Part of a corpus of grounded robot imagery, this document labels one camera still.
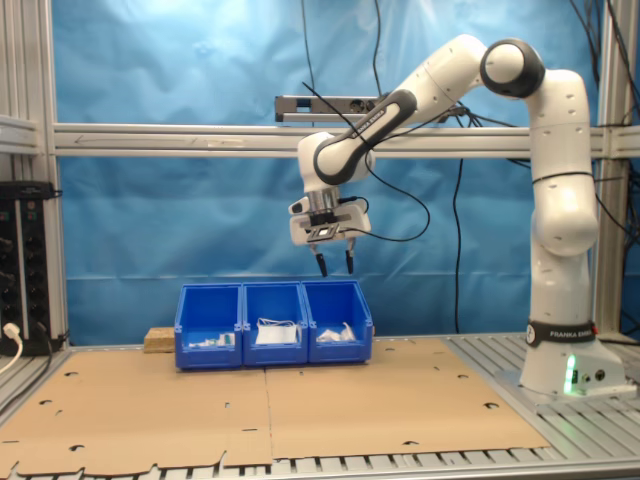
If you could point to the aluminium socket strip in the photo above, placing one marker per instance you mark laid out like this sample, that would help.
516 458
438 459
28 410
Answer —
320 107

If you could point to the green syringe in clear packet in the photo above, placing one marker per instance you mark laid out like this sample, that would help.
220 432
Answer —
202 344
227 340

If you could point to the blue plastic storage bin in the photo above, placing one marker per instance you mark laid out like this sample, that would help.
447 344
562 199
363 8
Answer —
275 356
210 357
340 352

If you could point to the chipboard wood slab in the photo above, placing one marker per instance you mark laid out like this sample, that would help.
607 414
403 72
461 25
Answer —
159 341

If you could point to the brown cardboard sheet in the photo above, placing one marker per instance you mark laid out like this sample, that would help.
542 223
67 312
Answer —
400 400
135 410

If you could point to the horizontal aluminium frame beam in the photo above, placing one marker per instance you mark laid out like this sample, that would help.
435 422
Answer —
175 140

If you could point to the black socket rack panel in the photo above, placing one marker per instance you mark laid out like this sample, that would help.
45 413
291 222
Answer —
27 260

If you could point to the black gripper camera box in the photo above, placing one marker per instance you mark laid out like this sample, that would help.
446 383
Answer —
325 227

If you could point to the upright aluminium frame post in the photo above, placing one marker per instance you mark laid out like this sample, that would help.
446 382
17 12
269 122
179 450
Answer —
25 75
612 75

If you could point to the white mains plug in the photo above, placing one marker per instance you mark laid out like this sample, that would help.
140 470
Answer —
12 334

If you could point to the stack of pale surgical masks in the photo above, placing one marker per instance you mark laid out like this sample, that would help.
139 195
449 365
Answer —
276 335

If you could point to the white gauze roll packet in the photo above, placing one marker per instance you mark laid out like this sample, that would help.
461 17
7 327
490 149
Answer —
348 332

